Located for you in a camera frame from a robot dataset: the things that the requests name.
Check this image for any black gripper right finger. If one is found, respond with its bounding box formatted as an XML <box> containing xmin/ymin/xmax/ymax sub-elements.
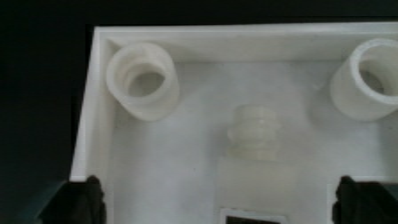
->
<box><xmin>332</xmin><ymin>176</ymin><xmax>398</xmax><ymax>224</ymax></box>

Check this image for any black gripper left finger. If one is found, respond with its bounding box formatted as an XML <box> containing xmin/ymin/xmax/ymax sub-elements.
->
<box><xmin>39</xmin><ymin>176</ymin><xmax>107</xmax><ymax>224</ymax></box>

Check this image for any white square tabletop part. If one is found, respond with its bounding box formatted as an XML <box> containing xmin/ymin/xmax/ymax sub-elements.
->
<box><xmin>71</xmin><ymin>22</ymin><xmax>398</xmax><ymax>224</ymax></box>

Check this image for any white table leg grasped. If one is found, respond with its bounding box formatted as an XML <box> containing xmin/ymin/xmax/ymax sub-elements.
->
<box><xmin>217</xmin><ymin>104</ymin><xmax>295</xmax><ymax>224</ymax></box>

